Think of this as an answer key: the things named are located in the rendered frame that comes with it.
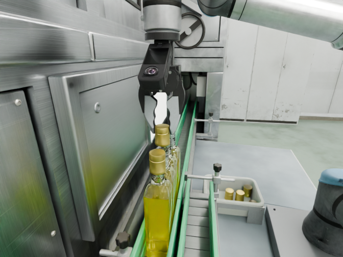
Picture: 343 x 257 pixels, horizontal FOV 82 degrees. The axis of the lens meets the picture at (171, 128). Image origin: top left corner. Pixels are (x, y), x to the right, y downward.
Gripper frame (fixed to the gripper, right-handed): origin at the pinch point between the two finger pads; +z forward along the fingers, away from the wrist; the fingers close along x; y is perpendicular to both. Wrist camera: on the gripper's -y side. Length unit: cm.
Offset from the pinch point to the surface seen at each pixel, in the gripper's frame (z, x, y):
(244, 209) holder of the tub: 38, -27, 20
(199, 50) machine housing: -19, -7, 101
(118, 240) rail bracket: 18.1, 6.3, -14.5
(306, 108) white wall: 96, -244, 420
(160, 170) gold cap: 6.0, -0.8, -7.2
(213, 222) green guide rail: 22.5, -12.9, -2.8
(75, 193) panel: 8.6, 14.3, -13.4
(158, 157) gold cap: 3.2, -0.6, -7.3
